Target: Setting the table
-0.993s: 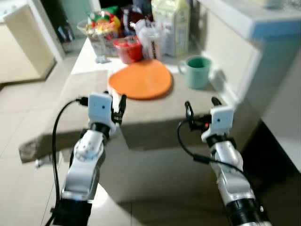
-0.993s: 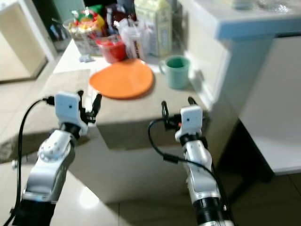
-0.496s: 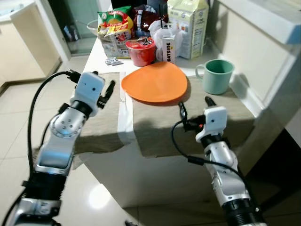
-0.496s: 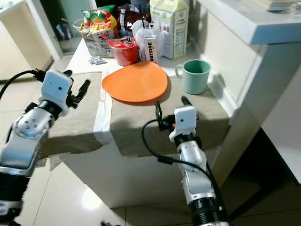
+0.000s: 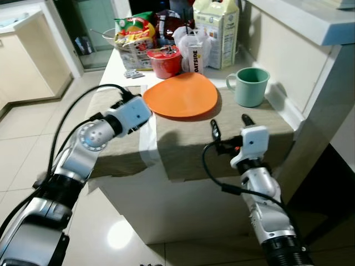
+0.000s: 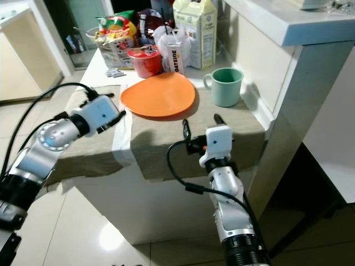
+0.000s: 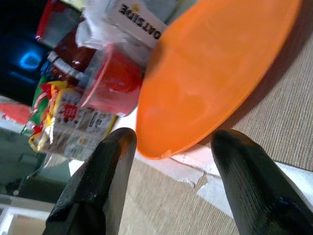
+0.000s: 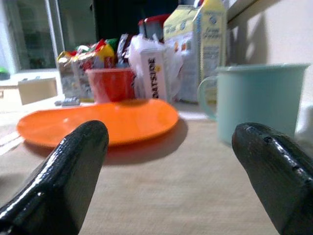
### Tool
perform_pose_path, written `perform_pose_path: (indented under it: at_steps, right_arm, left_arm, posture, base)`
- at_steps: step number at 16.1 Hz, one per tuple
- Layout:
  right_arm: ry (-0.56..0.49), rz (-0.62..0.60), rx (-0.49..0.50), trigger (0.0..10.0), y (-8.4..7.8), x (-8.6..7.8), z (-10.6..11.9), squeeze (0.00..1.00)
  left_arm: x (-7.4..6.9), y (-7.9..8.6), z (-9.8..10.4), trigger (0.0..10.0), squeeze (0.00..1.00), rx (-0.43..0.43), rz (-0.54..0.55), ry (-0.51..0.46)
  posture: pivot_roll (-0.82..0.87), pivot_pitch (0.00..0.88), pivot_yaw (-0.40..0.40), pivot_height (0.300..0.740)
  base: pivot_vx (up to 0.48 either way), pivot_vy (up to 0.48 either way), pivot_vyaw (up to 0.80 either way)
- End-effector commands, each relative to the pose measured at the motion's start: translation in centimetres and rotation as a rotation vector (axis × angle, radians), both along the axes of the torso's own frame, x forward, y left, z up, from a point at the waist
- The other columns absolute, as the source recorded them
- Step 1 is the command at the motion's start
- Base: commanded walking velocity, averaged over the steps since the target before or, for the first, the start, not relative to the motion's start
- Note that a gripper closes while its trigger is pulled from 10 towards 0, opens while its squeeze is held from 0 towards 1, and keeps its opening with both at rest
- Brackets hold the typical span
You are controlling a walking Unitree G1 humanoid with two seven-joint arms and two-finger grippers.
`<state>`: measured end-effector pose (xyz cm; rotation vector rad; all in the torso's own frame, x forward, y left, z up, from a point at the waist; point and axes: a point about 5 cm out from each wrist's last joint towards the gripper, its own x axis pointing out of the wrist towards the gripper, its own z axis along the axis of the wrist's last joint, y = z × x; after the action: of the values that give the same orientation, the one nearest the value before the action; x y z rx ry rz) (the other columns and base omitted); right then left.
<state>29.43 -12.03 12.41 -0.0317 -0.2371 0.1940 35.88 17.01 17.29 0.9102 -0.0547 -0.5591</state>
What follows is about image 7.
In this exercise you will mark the white Oatside milk carton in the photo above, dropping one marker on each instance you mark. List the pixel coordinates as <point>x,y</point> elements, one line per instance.
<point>137,17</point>

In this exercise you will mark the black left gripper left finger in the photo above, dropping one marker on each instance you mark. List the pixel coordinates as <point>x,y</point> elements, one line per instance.
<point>93,176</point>

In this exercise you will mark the red plastic cup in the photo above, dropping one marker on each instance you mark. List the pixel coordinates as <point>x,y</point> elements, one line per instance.
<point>115,80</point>

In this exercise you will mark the orange plate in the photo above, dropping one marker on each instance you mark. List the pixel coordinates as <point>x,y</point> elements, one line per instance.
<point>207,73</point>

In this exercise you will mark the colourful snack bag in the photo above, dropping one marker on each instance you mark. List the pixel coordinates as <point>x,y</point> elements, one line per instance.
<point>73,122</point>

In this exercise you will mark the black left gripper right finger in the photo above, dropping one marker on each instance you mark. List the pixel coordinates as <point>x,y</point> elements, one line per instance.
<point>249,183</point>

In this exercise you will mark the dark red snack bag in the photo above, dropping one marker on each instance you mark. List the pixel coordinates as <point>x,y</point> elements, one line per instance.
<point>73,49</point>

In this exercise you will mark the red edged foil packet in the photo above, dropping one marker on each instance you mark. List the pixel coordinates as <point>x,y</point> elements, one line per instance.
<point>56,24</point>

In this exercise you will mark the beige woven placemat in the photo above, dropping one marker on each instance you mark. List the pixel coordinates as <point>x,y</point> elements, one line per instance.
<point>281,117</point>
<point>159,208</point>

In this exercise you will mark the red round object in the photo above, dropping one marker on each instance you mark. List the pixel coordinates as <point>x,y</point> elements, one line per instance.
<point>13,112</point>

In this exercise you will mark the black appliance blue light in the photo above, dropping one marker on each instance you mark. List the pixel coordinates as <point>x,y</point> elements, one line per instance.
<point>22,61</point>

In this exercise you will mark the white plastic bag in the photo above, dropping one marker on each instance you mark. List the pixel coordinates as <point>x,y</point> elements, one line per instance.
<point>97,34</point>

